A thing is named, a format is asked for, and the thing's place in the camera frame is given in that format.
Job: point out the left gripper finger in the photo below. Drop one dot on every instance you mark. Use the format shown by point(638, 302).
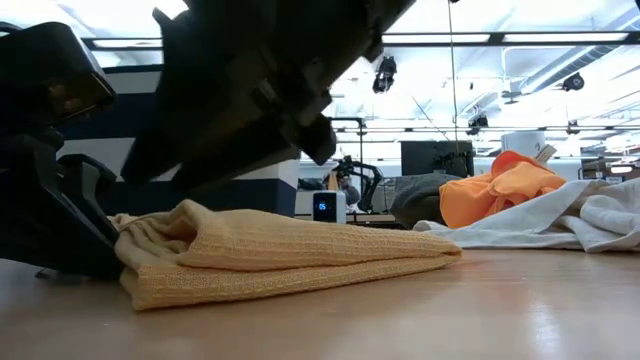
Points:
point(40, 225)
point(90, 185)

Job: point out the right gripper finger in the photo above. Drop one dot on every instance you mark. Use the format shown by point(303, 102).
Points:
point(175, 150)
point(240, 172)

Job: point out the tan waffle towel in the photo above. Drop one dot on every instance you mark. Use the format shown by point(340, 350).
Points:
point(300, 250)

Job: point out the orange towel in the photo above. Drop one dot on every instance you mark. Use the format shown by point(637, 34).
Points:
point(500, 195)

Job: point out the black background robot arm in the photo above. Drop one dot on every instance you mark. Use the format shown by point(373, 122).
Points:
point(372, 182)

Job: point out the grey towel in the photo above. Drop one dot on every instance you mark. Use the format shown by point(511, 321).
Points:
point(420, 200)

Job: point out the white towel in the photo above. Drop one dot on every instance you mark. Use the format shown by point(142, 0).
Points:
point(575, 220)

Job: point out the navy white striped fabric bin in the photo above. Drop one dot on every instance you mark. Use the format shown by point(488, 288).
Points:
point(100, 146)

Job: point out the white timer with display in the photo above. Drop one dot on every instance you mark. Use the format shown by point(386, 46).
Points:
point(327, 206)

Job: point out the black bent pipe stand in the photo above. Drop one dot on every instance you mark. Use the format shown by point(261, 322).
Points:
point(352, 120)

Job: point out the person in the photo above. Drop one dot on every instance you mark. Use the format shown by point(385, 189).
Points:
point(350, 194)

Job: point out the black monitor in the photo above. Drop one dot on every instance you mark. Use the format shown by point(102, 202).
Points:
point(425, 157)

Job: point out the black hanging camera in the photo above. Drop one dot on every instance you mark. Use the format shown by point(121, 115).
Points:
point(477, 122)
point(385, 75)
point(573, 81)

